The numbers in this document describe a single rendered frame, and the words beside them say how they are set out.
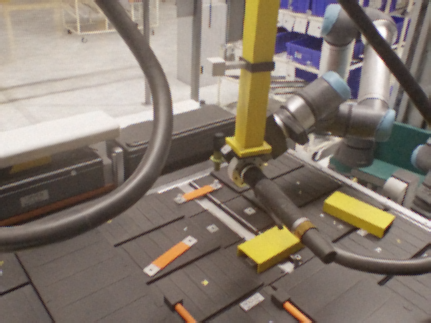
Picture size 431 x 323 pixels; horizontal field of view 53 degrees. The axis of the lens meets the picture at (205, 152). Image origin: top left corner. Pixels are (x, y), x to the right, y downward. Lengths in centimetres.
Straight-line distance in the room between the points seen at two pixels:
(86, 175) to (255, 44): 57
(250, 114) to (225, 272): 35
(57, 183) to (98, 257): 25
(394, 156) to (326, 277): 138
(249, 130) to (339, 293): 39
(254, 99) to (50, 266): 56
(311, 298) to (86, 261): 48
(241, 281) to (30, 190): 55
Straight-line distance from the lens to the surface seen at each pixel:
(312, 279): 97
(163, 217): 110
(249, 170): 99
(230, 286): 93
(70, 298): 91
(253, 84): 92
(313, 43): 384
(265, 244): 101
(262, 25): 89
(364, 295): 97
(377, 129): 122
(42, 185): 113
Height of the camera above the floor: 166
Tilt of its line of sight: 28 degrees down
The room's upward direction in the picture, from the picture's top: 3 degrees clockwise
